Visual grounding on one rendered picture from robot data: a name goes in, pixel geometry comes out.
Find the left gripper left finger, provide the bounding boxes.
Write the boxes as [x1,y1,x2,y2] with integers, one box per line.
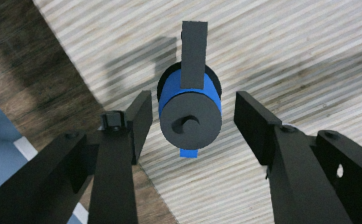
[0,90,153,224]

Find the black round disc with center stud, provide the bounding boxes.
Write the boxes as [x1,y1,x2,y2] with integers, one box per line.
[157,61,222,103]

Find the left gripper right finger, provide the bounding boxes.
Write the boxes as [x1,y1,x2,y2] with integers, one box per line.
[233,91,362,224]

